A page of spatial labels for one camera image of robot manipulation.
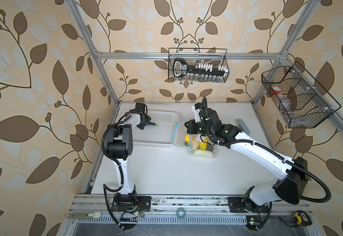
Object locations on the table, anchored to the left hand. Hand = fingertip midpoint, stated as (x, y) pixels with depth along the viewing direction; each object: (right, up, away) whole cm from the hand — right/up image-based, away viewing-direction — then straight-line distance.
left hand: (147, 118), depth 104 cm
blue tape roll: (+23, -47, -31) cm, 61 cm away
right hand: (+25, -3, -29) cm, 39 cm away
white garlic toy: (+32, -16, -15) cm, 39 cm away
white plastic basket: (+10, -11, -2) cm, 15 cm away
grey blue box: (+66, -4, -2) cm, 66 cm away
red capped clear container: (+76, +16, -23) cm, 81 cm away
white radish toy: (+37, -21, -16) cm, 46 cm away
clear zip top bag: (+35, -17, -16) cm, 42 cm away
